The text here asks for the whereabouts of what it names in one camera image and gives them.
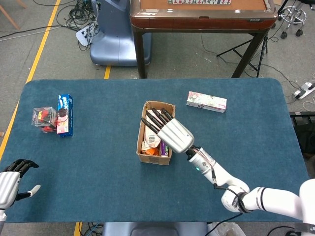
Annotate tangled black cable bundle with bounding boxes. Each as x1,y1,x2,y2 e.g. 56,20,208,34
58,0,99,51

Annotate blue cookie box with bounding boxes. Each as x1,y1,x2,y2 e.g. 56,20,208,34
57,94,74,138

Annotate white chair wooden legs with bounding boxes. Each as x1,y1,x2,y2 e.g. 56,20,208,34
0,0,28,30

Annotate black equipment case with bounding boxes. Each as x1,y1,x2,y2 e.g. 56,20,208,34
289,111,315,158

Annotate grey robot torso base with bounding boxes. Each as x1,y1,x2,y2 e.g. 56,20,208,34
102,222,210,236

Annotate snack packets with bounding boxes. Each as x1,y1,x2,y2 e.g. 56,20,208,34
142,109,163,148

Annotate yellow orange snack packet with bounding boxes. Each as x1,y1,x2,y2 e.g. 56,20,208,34
141,147,158,156

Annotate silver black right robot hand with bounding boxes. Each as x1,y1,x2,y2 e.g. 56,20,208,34
141,107,195,154

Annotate white grey power strip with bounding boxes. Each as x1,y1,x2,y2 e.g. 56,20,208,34
292,82,315,100

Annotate black floor cable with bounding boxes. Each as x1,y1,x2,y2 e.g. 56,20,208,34
0,24,77,40

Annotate open brown cardboard box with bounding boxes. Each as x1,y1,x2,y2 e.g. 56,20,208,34
136,100,176,166

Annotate clear plastic box red contents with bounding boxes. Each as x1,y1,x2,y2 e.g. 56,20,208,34
31,106,59,133

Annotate white power strip with plugs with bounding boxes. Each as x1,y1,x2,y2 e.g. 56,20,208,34
75,26,95,47

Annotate brown mahjong table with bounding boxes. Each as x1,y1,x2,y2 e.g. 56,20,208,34
129,0,279,79

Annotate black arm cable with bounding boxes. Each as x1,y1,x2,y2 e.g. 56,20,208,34
213,183,248,213

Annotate long pink floral box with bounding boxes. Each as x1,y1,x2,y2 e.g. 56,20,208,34
186,91,227,114

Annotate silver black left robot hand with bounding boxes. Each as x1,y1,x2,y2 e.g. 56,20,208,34
0,159,41,210

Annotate black chrome swivel stool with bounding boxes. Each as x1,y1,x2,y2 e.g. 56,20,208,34
277,0,308,39

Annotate face-up mahjong tile row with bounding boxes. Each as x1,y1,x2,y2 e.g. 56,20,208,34
168,0,232,5

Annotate purple snack packet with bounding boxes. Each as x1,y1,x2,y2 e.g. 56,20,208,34
160,140,170,157

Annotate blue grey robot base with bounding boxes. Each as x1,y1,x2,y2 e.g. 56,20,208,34
90,0,152,66

